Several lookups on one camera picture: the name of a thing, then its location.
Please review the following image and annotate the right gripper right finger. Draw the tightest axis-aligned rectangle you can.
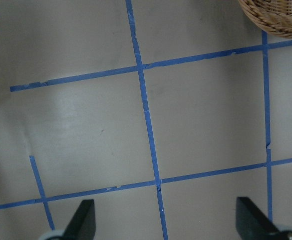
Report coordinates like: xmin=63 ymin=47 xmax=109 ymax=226
xmin=236 ymin=197 xmax=286 ymax=240

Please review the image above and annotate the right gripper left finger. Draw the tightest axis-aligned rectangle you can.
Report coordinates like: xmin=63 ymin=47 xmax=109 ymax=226
xmin=61 ymin=199 xmax=96 ymax=240

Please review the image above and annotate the wicker basket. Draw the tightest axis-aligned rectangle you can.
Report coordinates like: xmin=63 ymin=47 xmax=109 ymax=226
xmin=238 ymin=0 xmax=292 ymax=39

